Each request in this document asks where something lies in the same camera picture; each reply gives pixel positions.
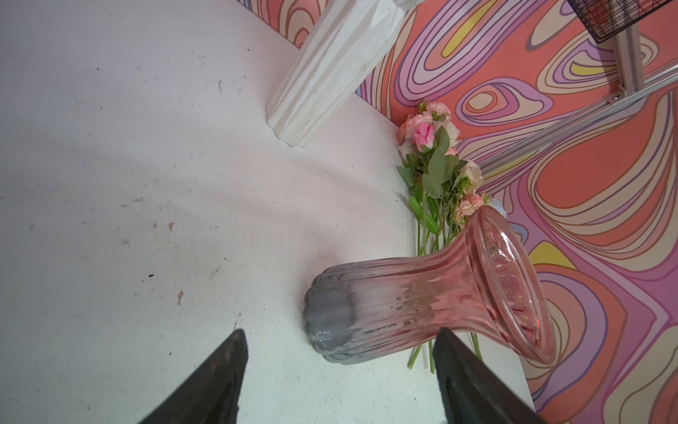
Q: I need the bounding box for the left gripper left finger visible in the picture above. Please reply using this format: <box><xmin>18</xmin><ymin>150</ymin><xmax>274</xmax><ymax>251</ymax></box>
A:
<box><xmin>143</xmin><ymin>329</ymin><xmax>248</xmax><ymax>423</ymax></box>

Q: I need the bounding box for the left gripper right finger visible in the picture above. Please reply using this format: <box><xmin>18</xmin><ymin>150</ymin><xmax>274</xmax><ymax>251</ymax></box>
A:
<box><xmin>434</xmin><ymin>328</ymin><xmax>544</xmax><ymax>424</ymax></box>

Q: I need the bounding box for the pink grey glass vase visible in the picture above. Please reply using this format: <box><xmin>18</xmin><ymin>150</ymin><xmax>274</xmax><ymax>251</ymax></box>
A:
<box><xmin>303</xmin><ymin>206</ymin><xmax>557</xmax><ymax>365</ymax></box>

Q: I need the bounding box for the bunch of artificial flowers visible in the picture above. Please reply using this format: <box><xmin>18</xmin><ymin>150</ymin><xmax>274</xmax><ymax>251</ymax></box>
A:
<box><xmin>395</xmin><ymin>100</ymin><xmax>509</xmax><ymax>375</ymax></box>

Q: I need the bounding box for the white ribbed ceramic vase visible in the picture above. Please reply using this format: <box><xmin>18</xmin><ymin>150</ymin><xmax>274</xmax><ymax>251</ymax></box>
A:
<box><xmin>266</xmin><ymin>0</ymin><xmax>421</xmax><ymax>148</ymax></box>

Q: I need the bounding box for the black wire basket back wall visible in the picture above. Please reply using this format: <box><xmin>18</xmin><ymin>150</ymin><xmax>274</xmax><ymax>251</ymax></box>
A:
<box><xmin>567</xmin><ymin>0</ymin><xmax>672</xmax><ymax>43</ymax></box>

